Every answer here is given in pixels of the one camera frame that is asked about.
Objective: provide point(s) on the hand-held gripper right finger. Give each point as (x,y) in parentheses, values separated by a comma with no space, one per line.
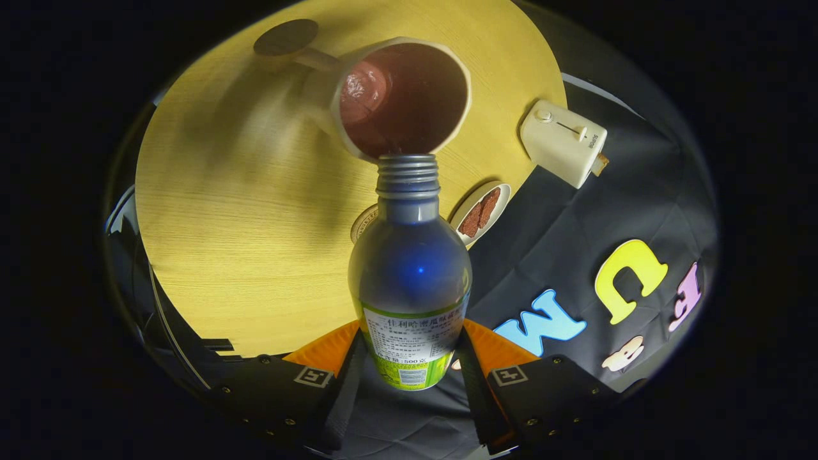
(476,390)

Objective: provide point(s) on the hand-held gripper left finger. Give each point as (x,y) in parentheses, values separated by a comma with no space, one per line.
(348,390)

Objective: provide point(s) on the silver bottle with green label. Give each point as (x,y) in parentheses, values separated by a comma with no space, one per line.
(409,275)

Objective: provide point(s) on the wooden table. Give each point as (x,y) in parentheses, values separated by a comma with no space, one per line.
(255,243)

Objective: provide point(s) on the brown meat slices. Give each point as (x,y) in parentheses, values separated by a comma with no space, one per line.
(480,214)

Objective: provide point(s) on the round white plate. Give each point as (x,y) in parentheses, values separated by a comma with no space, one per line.
(498,195)

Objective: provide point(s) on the toast slice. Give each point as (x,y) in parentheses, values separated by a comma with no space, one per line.
(601,165)

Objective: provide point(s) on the white toaster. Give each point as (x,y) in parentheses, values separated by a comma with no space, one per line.
(556,144)

